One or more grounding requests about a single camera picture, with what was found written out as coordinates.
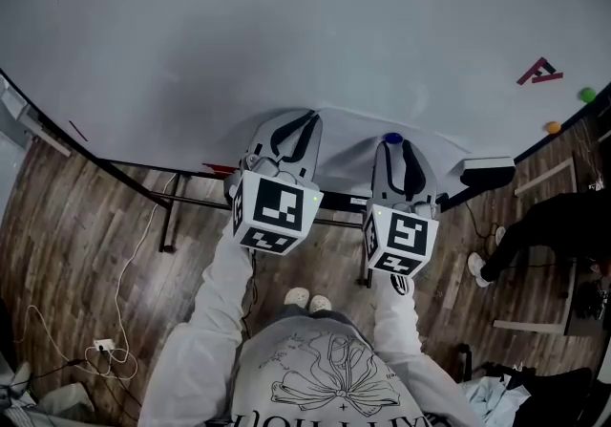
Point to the person's right shoe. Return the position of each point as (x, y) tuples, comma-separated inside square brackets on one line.
[(320, 304)]

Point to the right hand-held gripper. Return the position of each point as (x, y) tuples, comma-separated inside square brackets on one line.
[(403, 239)]

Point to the red flat magnet shape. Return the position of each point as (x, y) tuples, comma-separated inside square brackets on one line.
[(219, 169)]

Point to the orange round magnet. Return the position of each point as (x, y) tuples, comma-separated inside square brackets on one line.
[(553, 127)]

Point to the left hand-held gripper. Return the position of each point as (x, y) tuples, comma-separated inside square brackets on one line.
[(277, 210)]

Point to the blue round magnet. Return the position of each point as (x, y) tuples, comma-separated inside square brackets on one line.
[(393, 137)]

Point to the white whiteboard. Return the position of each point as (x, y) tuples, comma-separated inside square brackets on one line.
[(238, 33)]

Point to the person's left shoe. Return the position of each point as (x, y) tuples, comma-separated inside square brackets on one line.
[(297, 296)]

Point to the light blue shirt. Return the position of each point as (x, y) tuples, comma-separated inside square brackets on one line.
[(491, 399)]

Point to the black board eraser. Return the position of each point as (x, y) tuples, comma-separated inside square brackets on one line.
[(487, 169)]

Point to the person's right forearm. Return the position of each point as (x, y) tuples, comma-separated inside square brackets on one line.
[(401, 329)]

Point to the red and black logo magnet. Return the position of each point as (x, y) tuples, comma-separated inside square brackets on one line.
[(539, 72)]

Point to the person's left forearm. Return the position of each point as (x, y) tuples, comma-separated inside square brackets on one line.
[(215, 320)]

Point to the grey work desk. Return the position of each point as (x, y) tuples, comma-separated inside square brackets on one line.
[(525, 326)]

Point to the green round magnet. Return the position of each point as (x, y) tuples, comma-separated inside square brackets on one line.
[(587, 94)]

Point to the person's shoe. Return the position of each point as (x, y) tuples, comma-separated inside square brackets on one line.
[(297, 296), (320, 304)]

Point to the white paper sheet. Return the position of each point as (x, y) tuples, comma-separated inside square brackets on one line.
[(348, 148)]

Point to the white power strip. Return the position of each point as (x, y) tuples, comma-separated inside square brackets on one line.
[(104, 345)]

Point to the black office chair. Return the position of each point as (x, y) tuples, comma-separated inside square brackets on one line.
[(558, 391)]

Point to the person's grey printed sweatshirt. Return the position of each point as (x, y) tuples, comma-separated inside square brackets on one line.
[(310, 368)]

